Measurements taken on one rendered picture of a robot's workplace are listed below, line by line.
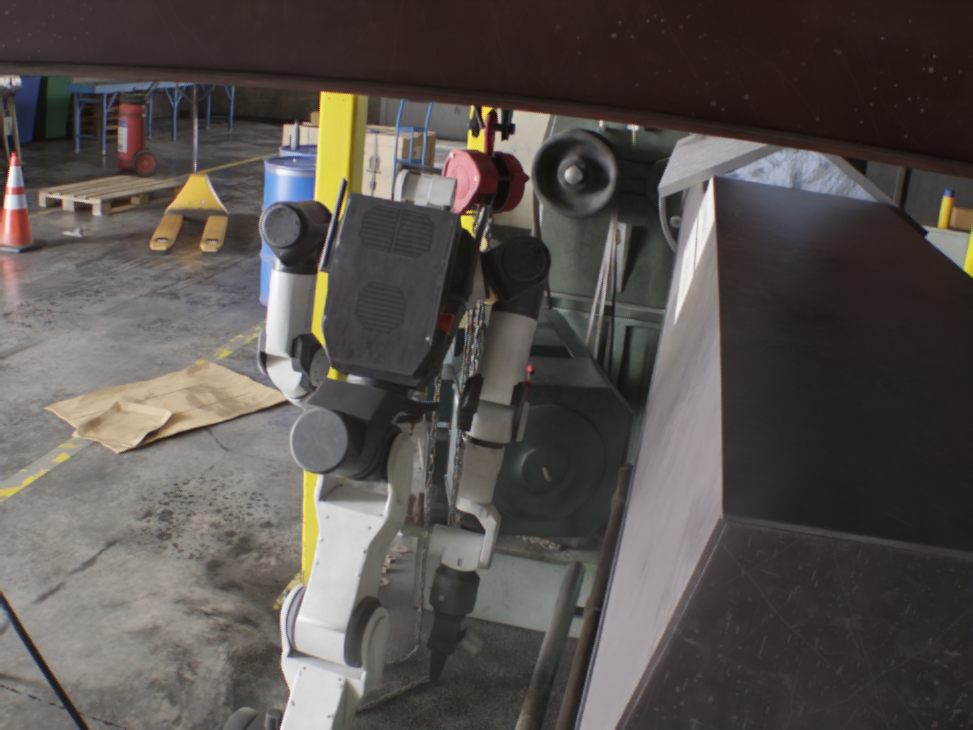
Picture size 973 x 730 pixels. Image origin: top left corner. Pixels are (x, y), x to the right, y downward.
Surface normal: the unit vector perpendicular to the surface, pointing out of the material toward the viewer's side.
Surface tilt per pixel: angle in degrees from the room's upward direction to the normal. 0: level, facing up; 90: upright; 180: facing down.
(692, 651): 90
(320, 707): 53
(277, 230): 83
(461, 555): 77
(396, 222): 66
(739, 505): 0
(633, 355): 90
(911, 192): 90
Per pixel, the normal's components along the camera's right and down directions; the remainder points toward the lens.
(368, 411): -0.03, -0.78
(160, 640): 0.09, -0.94
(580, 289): -0.23, 0.30
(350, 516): -0.25, -0.15
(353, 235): -0.04, -0.09
